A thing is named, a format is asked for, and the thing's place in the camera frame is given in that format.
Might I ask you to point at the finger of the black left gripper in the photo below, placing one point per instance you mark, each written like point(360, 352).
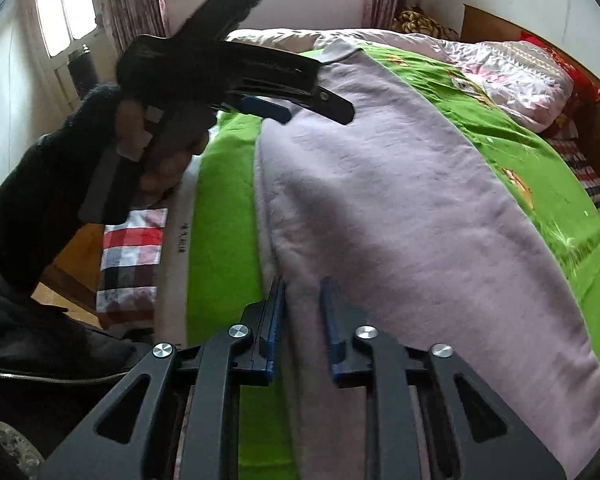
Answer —
point(251, 105)
point(303, 93)

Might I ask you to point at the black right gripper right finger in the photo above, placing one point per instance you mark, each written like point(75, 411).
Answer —
point(428, 413)

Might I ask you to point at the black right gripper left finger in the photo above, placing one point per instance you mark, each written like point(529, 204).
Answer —
point(175, 415)

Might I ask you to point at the lavender fleece pants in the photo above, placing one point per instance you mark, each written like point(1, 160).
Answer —
point(410, 239)

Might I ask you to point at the left hand black glove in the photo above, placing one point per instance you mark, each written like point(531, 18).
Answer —
point(41, 198)

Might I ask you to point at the black thermos bottle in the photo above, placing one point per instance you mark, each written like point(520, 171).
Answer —
point(82, 70)

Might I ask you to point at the green cartoon blanket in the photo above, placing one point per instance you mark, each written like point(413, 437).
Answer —
point(225, 239)

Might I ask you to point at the yellow brown striped cushion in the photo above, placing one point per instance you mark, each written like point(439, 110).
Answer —
point(414, 20)

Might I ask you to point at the plaid checked bed sheet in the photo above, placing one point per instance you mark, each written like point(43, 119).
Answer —
point(131, 253)

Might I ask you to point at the pale pink patterned quilt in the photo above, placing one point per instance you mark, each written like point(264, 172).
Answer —
point(518, 77)

